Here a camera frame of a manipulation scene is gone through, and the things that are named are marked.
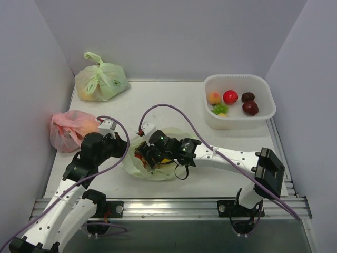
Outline yellow bell pepper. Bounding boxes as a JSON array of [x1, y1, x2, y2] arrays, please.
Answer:
[[160, 159, 173, 164]]

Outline light green fruit bag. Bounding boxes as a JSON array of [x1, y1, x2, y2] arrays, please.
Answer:
[[122, 128, 198, 181]]

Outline red tomato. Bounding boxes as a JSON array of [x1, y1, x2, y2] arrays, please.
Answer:
[[135, 153, 143, 159]]

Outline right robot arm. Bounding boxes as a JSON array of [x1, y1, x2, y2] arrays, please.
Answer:
[[137, 128, 284, 216]]

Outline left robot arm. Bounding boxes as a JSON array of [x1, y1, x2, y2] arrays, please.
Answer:
[[9, 132, 130, 252]]

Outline pink knotted plastic bag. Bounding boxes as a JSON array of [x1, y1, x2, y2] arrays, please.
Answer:
[[49, 110, 99, 153]]

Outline green knotted plastic bag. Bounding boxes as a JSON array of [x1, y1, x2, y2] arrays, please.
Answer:
[[75, 52, 131, 102]]

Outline dark red fruit lower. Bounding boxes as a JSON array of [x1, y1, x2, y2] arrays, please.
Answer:
[[242, 100, 260, 116]]

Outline dark maroon fruit upper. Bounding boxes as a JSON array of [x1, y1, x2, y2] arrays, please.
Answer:
[[241, 92, 255, 103]]

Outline green grape bunch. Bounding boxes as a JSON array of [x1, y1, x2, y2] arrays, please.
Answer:
[[211, 103, 229, 115]]

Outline orange peach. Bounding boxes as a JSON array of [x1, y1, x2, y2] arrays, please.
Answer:
[[207, 91, 222, 105]]

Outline red apple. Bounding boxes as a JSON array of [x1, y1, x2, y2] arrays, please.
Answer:
[[223, 90, 239, 105]]

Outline white plastic basket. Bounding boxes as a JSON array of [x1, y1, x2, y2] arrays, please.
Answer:
[[203, 74, 276, 130]]

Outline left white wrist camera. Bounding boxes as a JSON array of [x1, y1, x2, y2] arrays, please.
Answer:
[[98, 119, 117, 139]]

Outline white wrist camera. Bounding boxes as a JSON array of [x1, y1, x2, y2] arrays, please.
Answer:
[[137, 122, 157, 138], [98, 119, 117, 139]]

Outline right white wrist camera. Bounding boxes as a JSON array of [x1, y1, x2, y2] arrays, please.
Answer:
[[137, 122, 157, 138]]

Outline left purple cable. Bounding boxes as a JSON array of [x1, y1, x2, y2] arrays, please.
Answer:
[[5, 115, 131, 247]]

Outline purple cable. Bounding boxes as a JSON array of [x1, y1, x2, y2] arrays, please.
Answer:
[[138, 103, 301, 221], [5, 115, 131, 247]]

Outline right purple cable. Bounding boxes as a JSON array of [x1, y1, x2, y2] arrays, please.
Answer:
[[138, 103, 301, 221]]

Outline left black base bracket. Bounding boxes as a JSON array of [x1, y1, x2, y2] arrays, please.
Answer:
[[95, 200, 124, 218]]

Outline black base bracket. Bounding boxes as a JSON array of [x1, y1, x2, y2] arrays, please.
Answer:
[[95, 200, 124, 218], [217, 200, 237, 218]]

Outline aluminium mounting rail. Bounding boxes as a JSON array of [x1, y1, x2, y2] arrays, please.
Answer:
[[29, 197, 312, 221]]

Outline right black base bracket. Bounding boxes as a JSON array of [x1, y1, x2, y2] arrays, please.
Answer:
[[217, 200, 237, 218]]

